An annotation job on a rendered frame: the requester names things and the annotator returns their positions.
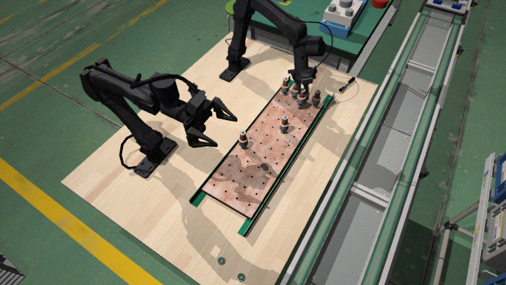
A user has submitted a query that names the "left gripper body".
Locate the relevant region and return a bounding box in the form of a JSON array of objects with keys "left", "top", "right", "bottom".
[{"left": 288, "top": 56, "right": 317, "bottom": 79}]

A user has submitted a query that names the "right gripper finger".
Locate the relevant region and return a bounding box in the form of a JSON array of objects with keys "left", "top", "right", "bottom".
[
  {"left": 214, "top": 97, "right": 237, "bottom": 122},
  {"left": 187, "top": 127, "right": 218, "bottom": 148}
]

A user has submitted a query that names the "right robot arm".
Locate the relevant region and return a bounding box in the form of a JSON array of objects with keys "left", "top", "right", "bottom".
[{"left": 80, "top": 68, "right": 207, "bottom": 179}]

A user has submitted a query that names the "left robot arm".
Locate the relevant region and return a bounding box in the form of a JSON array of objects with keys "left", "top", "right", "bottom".
[{"left": 219, "top": 0, "right": 326, "bottom": 82}]

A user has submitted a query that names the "pink perforated board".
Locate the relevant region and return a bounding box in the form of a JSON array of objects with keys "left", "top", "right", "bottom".
[{"left": 202, "top": 90, "right": 324, "bottom": 220}]

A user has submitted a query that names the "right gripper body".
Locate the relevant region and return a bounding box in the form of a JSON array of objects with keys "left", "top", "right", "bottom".
[{"left": 173, "top": 83, "right": 217, "bottom": 135}]

